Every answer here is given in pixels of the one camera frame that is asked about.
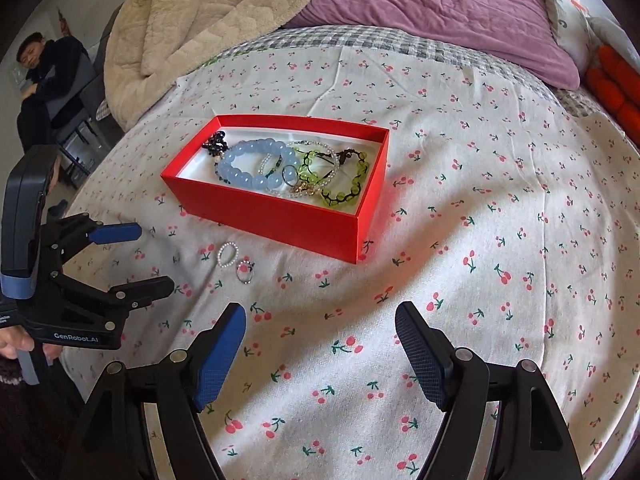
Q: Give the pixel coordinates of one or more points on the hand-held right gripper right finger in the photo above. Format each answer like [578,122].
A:
[422,360]

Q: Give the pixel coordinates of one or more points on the person's left forearm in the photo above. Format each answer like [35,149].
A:
[30,420]

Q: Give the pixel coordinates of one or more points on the beige fleece blanket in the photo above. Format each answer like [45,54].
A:
[200,20]

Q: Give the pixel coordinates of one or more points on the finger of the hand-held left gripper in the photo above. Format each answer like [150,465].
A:
[117,233]
[145,287]

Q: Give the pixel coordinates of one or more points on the purple quilt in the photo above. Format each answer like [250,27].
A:
[440,10]

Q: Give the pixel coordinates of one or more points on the orange plush toy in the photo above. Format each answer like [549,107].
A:
[617,85]

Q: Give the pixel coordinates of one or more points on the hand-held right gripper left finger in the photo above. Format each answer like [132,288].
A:
[220,360]

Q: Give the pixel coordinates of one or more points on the cherry print bed sheet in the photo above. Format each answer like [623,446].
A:
[450,210]

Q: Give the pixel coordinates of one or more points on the red cardboard box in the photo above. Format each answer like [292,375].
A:
[280,220]

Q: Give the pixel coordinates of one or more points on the dark chair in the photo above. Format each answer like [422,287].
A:
[82,105]

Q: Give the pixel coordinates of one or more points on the person's left hand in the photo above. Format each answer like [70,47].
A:
[15,342]

